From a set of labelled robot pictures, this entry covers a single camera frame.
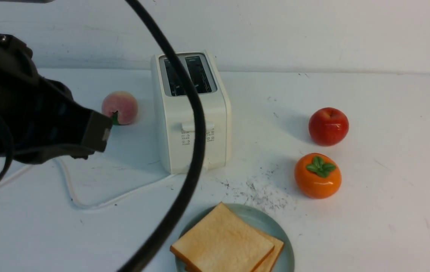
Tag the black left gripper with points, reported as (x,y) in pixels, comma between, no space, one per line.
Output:
(41,115)

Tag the toast slice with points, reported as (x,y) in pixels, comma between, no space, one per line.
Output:
(268,263)
(222,242)

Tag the pink peach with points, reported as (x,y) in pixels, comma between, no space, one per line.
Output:
(121,107)

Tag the light green round plate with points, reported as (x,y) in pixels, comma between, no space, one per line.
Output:
(257,220)

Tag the orange persimmon with green leaves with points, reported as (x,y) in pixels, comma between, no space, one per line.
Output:
(317,176)

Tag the red apple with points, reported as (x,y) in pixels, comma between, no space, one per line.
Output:
(328,126)

